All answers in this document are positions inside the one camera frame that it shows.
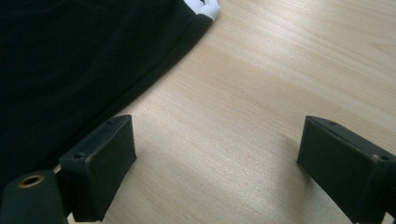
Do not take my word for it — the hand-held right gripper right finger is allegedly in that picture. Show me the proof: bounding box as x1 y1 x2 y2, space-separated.
296 115 396 224

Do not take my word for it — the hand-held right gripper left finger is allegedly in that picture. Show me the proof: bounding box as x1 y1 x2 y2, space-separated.
58 114 138 223

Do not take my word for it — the black garment with white lining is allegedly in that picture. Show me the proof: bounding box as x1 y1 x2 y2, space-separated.
0 0 221 190

